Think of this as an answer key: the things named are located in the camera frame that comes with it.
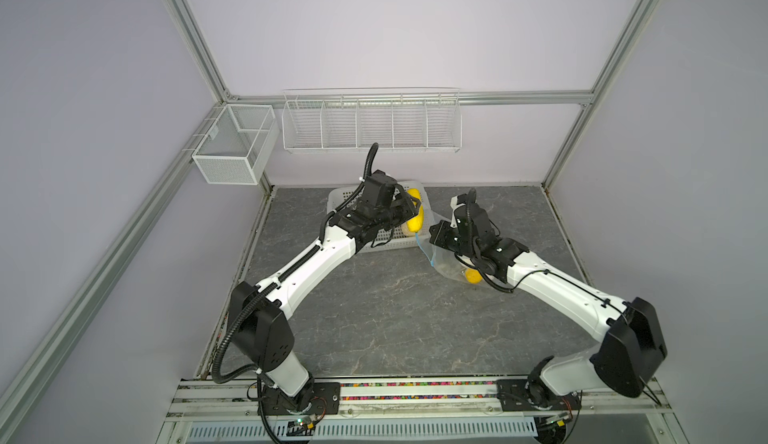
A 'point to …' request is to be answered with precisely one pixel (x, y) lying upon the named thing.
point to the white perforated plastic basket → (398, 239)
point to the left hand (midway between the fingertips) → (420, 207)
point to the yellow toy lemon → (416, 223)
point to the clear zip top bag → (441, 258)
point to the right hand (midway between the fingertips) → (428, 230)
